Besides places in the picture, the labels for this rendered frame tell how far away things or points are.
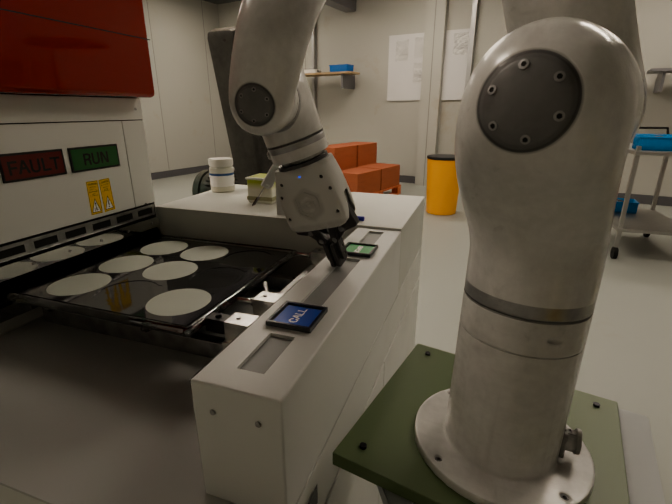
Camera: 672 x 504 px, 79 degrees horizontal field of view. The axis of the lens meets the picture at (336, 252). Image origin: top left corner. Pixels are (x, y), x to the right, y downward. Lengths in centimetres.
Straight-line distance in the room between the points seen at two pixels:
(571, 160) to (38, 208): 86
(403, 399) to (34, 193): 74
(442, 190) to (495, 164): 467
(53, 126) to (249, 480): 74
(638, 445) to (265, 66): 61
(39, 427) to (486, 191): 59
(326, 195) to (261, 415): 31
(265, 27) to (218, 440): 42
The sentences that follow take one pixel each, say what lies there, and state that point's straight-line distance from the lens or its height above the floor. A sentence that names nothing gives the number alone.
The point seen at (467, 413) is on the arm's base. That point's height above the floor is 90.
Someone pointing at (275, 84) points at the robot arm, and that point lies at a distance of 49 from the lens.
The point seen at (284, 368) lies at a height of 96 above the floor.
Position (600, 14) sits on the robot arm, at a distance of 47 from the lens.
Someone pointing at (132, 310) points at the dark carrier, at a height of 90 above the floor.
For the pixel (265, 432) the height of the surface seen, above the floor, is 92.
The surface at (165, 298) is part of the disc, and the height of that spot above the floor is 90.
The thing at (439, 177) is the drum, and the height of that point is 45.
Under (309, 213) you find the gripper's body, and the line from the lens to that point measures 61.
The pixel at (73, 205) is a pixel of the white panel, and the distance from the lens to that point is 98.
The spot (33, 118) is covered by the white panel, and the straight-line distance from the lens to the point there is 94.
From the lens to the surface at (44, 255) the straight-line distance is 94.
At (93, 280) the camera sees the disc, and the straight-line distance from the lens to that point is 87.
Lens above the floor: 119
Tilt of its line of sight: 19 degrees down
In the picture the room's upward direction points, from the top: straight up
